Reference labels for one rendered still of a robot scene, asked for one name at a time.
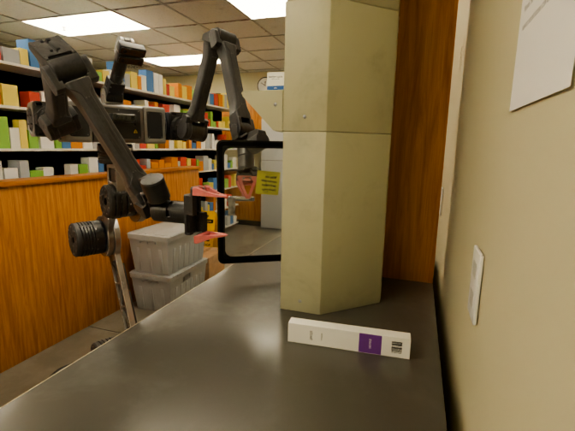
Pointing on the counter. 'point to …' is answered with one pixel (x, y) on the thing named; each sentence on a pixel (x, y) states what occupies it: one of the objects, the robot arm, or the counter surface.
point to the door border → (224, 197)
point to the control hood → (268, 106)
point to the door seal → (222, 199)
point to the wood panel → (418, 137)
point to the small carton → (275, 80)
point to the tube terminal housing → (335, 152)
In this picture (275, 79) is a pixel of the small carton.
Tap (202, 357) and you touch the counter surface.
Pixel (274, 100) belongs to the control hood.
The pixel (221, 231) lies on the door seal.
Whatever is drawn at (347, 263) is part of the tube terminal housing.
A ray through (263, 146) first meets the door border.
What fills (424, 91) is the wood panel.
